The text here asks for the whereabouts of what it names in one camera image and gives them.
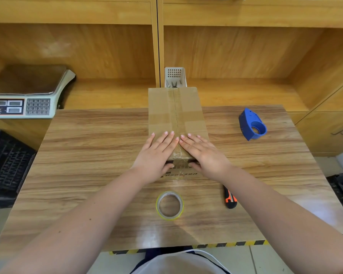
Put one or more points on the person's left hand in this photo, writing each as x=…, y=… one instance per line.
x=152, y=163

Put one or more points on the person's right hand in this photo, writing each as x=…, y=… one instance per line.
x=207, y=159

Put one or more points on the person's right little finger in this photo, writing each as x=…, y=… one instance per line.
x=205, y=140

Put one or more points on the person's left little finger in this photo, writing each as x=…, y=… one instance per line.
x=149, y=140

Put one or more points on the person's left thumb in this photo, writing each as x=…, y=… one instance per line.
x=168, y=167

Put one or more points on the person's right thumb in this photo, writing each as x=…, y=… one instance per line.
x=195, y=166

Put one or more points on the person's left middle finger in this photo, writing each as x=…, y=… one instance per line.
x=167, y=142

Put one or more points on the person's right middle finger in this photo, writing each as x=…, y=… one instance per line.
x=191, y=142

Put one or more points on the taped cardboard box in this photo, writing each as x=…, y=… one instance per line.
x=175, y=114

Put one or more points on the person's left forearm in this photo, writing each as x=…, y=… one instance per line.
x=74, y=222

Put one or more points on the person's right forearm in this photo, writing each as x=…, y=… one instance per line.
x=285, y=222

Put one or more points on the clear tape roll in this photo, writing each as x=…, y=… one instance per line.
x=169, y=205

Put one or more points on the orange and black utility knife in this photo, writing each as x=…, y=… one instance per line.
x=230, y=199

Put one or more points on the blue tape dispenser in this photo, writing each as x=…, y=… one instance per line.
x=251, y=124

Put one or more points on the white perforated plastic basket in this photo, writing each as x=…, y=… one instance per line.
x=175, y=77

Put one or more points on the yellow and black hazard tape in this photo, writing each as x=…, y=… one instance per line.
x=188, y=247

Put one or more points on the wooden shelf unit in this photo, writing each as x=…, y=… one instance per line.
x=188, y=48

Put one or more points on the person's white shirt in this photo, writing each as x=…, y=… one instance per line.
x=179, y=262

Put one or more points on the grey digital scale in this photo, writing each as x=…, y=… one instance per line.
x=28, y=91

